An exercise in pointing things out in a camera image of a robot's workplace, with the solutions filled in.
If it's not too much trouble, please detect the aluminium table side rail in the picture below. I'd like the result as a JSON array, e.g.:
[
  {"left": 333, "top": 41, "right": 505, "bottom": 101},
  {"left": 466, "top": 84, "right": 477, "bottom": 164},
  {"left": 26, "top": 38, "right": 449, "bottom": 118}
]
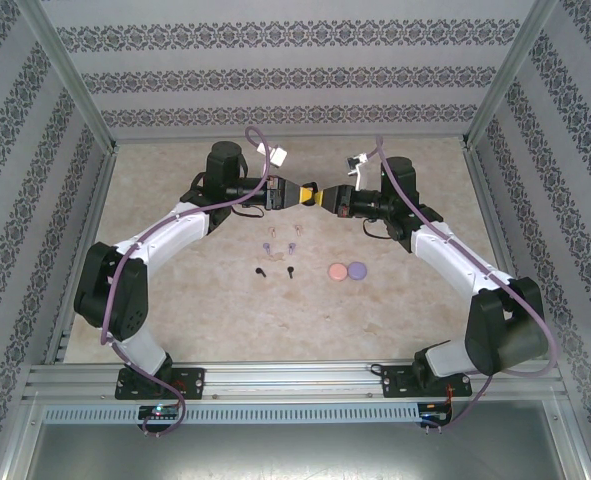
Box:
[
  {"left": 462, "top": 139, "right": 571, "bottom": 369},
  {"left": 43, "top": 149, "right": 120, "bottom": 365}
]

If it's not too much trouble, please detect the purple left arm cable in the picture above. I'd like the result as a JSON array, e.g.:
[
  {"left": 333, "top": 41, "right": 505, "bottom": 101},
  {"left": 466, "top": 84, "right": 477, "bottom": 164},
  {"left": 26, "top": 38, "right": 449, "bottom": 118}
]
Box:
[{"left": 98, "top": 126, "right": 272, "bottom": 439}]

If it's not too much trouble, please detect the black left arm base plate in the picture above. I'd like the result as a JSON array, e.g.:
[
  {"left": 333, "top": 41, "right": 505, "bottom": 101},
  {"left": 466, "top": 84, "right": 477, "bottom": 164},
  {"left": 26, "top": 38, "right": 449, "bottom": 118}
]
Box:
[{"left": 114, "top": 366, "right": 207, "bottom": 401}]

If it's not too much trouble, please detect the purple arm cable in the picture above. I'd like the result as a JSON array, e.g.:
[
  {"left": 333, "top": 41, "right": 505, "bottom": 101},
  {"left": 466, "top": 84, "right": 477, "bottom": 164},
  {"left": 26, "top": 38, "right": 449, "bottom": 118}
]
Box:
[
  {"left": 367, "top": 135, "right": 560, "bottom": 435},
  {"left": 98, "top": 126, "right": 272, "bottom": 439}
]

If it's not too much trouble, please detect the aluminium frame post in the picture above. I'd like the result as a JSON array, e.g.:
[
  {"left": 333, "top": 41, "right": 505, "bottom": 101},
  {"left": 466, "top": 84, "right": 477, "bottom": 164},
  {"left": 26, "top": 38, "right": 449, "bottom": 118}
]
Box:
[
  {"left": 460, "top": 0, "right": 560, "bottom": 151},
  {"left": 17, "top": 0, "right": 120, "bottom": 157}
]

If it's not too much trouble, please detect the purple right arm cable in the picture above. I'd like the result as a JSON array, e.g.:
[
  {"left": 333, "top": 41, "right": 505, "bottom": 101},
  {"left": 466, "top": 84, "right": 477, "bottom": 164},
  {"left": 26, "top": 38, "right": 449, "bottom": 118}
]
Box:
[{"left": 367, "top": 135, "right": 560, "bottom": 435}]

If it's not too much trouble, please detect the grey metal panel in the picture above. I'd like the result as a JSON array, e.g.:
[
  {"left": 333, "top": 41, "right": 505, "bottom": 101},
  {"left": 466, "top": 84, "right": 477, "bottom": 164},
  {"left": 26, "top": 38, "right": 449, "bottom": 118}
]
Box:
[{"left": 4, "top": 422, "right": 589, "bottom": 480}]

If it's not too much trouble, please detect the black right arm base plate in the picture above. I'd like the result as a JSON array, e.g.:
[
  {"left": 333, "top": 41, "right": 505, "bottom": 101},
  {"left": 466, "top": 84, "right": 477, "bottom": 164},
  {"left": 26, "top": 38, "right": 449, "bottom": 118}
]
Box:
[{"left": 379, "top": 364, "right": 475, "bottom": 400}]

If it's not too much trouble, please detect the slotted grey cable duct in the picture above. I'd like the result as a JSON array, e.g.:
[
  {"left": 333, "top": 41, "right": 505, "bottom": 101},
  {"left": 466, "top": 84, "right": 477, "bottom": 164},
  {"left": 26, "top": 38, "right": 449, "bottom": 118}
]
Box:
[{"left": 41, "top": 402, "right": 423, "bottom": 426}]

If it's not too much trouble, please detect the aluminium mounting rail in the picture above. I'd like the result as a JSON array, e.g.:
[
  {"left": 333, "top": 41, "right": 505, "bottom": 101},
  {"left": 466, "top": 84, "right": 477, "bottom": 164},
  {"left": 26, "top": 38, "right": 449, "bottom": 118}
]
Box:
[{"left": 22, "top": 363, "right": 574, "bottom": 402}]

